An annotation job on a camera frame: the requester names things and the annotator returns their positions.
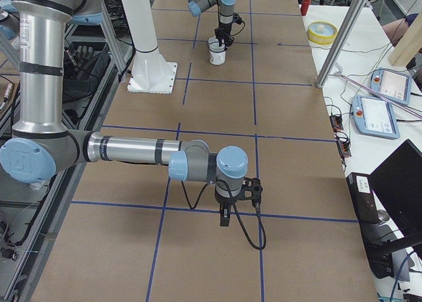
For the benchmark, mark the white cup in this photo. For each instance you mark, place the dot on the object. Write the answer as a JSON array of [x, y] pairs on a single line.
[[217, 51]]

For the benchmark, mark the yellow tape roll bowl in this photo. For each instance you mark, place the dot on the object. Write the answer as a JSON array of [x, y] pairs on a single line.
[[321, 33]]

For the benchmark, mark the orange circuit board lower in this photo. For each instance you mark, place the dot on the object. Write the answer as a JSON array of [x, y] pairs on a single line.
[[343, 145]]

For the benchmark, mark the orange circuit board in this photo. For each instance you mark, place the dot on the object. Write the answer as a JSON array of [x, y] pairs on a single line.
[[343, 145], [336, 122]]

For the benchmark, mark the orange circuit board upper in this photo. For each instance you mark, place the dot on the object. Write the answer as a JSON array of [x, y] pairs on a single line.
[[336, 122]]

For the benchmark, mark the black box device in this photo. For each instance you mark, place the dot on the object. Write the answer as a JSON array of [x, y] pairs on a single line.
[[362, 198]]

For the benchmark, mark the near teach pendant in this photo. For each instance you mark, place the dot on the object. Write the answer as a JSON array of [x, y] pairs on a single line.
[[374, 117]]

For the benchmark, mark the teach pendant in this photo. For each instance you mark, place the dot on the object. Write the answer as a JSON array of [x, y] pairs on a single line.
[[392, 84], [374, 117]]

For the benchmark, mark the black laptop monitor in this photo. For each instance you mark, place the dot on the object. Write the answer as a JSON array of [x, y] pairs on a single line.
[[397, 184]]

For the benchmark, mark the far teach pendant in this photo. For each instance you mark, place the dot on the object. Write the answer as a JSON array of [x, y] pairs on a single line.
[[392, 84]]

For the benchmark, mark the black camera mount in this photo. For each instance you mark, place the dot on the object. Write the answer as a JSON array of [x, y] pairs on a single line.
[[251, 190]]

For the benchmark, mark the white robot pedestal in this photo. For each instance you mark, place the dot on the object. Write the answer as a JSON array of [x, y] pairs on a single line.
[[150, 72]]

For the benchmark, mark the aluminium frame post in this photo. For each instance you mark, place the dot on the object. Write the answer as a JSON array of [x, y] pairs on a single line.
[[350, 19]]

